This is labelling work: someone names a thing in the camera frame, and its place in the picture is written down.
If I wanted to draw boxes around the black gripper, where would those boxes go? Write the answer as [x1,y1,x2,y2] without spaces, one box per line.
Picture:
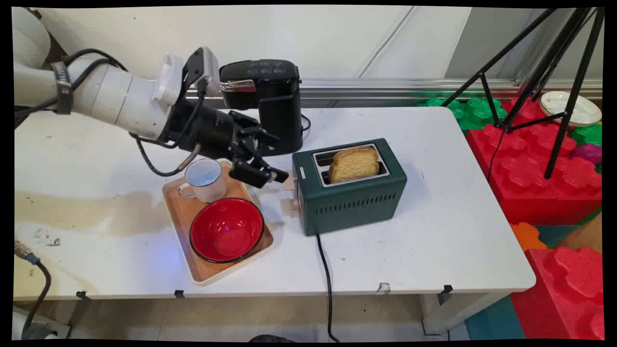
[164,99,290,189]

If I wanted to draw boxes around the black coffee machine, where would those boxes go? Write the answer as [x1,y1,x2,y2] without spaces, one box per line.
[219,59,304,156]

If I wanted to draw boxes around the white enamel mug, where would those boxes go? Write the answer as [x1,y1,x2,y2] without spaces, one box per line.
[178,158,228,203]

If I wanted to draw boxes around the red bowl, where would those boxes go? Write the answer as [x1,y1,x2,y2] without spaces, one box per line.
[189,197,265,264]

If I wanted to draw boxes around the wooden serving tray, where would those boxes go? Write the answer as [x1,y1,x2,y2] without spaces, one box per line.
[161,158,274,286]

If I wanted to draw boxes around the toasted bread slice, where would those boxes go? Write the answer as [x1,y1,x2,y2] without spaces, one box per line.
[329,146,380,184]

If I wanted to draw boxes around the green two-slot toaster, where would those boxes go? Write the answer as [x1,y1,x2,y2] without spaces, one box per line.
[281,138,408,237]

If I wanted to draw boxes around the green building block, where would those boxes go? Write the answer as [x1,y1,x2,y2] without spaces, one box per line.
[417,95,509,132]

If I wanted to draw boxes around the large red building block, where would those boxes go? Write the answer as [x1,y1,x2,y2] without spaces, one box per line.
[465,96,603,226]

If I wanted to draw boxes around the orange foam piece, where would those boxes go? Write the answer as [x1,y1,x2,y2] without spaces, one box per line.
[510,222,548,252]

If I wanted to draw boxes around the white plate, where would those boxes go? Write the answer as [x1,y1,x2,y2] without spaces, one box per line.
[539,90,603,127]

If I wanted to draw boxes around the purple toy piece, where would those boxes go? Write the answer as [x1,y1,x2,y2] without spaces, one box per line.
[572,143,603,164]

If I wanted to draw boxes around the red foam block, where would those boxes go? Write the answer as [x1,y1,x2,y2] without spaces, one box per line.
[510,246,605,340]

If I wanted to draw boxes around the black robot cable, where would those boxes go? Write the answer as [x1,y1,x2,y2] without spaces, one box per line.
[129,77,209,178]

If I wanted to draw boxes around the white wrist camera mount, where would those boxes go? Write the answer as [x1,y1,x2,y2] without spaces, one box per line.
[153,47,221,107]

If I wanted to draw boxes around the black toaster power cord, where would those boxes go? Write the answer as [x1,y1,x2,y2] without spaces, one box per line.
[316,233,341,343]

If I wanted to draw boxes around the black arm strap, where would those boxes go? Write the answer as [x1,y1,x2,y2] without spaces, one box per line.
[50,61,74,115]

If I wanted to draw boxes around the cable with metal connector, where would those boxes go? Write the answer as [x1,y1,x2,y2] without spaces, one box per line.
[13,240,53,338]

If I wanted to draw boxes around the black camera tripod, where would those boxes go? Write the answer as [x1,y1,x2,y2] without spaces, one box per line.
[441,7,605,180]

